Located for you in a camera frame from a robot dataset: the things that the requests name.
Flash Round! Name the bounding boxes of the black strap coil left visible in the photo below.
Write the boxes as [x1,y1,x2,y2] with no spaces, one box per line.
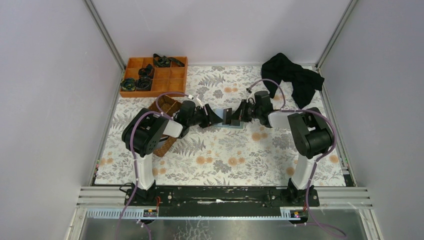
[120,78,138,92]

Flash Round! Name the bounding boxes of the orange divided tray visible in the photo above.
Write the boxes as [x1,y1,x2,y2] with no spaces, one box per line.
[120,53,188,98]

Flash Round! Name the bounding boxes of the white slotted cable duct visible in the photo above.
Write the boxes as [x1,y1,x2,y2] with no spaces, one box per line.
[86,206,308,223]

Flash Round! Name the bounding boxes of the black strap top tray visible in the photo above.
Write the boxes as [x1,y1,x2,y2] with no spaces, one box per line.
[152,53,186,69]

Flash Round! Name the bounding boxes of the black strap coil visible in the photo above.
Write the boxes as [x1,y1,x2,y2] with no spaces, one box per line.
[120,78,138,92]
[136,76,154,92]
[138,64,156,79]

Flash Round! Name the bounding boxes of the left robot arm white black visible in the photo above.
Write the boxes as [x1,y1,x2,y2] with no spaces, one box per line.
[121,100,224,190]

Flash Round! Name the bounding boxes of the black strap coil lower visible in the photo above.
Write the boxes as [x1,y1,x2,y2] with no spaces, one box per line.
[136,76,154,92]

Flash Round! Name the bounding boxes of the floral table mat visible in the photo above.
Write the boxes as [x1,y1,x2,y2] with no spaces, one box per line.
[96,65,347,187]

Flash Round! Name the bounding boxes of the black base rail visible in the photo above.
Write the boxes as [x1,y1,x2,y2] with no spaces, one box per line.
[124,185,320,210]

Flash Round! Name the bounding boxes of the green card holder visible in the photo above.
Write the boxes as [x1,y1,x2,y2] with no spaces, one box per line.
[213,107,244,129]

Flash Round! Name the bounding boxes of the black cloth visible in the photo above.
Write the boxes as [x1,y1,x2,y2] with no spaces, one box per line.
[261,52,325,109]

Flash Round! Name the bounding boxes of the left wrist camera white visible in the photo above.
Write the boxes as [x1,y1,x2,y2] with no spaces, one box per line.
[192,96,208,116]

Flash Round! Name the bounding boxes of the woven brown basket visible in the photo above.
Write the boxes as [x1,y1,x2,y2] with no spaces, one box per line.
[153,95,182,157]

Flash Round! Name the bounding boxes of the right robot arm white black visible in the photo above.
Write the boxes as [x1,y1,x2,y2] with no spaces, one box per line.
[231,91,335,190]

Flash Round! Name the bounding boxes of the black strap coil middle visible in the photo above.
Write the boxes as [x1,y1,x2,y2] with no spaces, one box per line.
[138,64,156,79]

